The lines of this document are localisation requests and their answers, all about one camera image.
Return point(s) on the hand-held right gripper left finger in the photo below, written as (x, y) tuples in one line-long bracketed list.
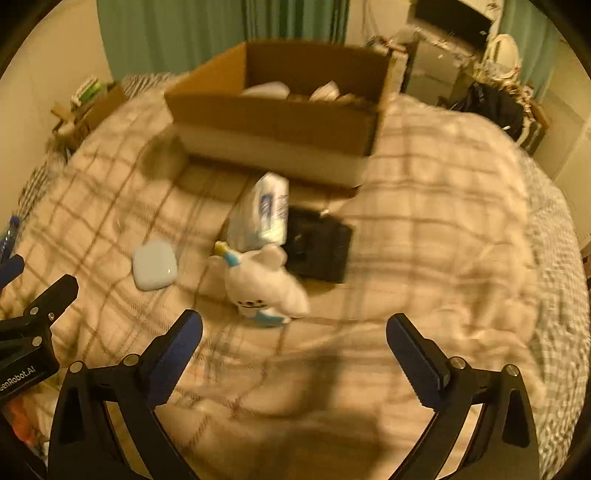
[(178, 355)]

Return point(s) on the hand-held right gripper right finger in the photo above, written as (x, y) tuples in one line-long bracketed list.
[(415, 364)]

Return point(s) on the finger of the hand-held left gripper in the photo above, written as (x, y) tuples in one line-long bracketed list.
[(55, 297), (11, 267)]

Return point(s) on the white plush toy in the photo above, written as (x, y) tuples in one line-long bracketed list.
[(268, 281)]

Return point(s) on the large cardboard box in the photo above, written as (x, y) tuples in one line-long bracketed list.
[(277, 138)]

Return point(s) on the small white rounded case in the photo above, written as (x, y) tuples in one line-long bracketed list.
[(154, 267)]

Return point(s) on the beige checked blanket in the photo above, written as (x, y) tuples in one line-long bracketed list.
[(438, 230)]

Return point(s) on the black wallet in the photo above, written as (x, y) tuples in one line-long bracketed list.
[(323, 249)]

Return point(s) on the grey patterned bedsheet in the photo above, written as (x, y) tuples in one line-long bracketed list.
[(558, 286)]

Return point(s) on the white blue tissue packet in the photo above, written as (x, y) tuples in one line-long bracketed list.
[(263, 207)]

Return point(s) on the small brown cardboard box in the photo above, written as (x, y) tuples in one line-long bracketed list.
[(99, 110)]

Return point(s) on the stack of books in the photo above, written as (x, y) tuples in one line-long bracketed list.
[(85, 90)]

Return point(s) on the black backpack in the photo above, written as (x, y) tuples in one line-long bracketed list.
[(494, 108)]

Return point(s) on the white rounded item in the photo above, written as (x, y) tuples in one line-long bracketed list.
[(325, 90), (268, 88)]

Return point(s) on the wide green curtain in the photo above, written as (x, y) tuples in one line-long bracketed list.
[(184, 32)]

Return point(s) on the white desk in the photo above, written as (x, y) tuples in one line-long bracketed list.
[(434, 69)]

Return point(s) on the white round-backed chair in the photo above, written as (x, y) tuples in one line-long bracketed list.
[(501, 48)]

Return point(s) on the narrow green curtain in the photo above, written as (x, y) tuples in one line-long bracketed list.
[(531, 46)]

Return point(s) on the black monitor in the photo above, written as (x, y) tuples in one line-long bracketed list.
[(452, 23)]

